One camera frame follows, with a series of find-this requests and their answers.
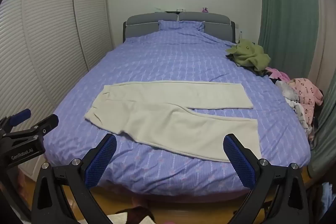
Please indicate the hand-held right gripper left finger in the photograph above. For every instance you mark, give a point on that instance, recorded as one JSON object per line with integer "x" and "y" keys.
{"x": 101, "y": 161}

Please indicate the green curtain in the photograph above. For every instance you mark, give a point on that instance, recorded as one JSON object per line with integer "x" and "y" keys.
{"x": 325, "y": 140}
{"x": 286, "y": 16}

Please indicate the purple floral blanket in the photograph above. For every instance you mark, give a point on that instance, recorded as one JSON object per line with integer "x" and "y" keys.
{"x": 168, "y": 56}

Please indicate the white louvred wardrobe door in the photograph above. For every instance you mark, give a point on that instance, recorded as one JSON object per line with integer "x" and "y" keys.
{"x": 52, "y": 29}
{"x": 18, "y": 69}
{"x": 92, "y": 11}

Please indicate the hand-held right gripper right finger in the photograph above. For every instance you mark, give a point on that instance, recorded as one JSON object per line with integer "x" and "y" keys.
{"x": 240, "y": 161}

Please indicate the small white box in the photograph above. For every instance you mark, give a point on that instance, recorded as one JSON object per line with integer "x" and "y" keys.
{"x": 180, "y": 9}

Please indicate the small pink toy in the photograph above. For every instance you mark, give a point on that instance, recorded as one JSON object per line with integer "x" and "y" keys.
{"x": 205, "y": 9}

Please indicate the light blue cloth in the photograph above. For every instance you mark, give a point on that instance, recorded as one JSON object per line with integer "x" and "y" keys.
{"x": 327, "y": 197}

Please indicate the white curtain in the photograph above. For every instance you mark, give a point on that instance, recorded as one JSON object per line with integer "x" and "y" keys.
{"x": 326, "y": 43}

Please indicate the pink patterned garment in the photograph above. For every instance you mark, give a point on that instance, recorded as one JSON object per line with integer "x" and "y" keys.
{"x": 307, "y": 95}

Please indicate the plain pink garment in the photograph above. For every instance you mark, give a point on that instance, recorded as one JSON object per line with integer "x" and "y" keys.
{"x": 278, "y": 74}

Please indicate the dark flat book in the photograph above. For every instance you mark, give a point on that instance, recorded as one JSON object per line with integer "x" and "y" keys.
{"x": 172, "y": 12}

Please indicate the white grey clothes pile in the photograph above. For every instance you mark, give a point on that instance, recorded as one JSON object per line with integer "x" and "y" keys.
{"x": 288, "y": 94}

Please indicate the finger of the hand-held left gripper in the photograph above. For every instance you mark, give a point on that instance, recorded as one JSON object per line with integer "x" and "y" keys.
{"x": 46, "y": 124}
{"x": 19, "y": 116}

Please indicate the clear bottle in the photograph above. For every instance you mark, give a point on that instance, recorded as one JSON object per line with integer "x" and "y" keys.
{"x": 240, "y": 36}

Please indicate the green garment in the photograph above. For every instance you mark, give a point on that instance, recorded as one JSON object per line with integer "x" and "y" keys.
{"x": 249, "y": 56}

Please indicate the cream pants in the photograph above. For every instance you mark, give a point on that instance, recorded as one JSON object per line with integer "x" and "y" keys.
{"x": 162, "y": 113}

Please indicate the purple pillow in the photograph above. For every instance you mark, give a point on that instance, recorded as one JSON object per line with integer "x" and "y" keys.
{"x": 181, "y": 25}

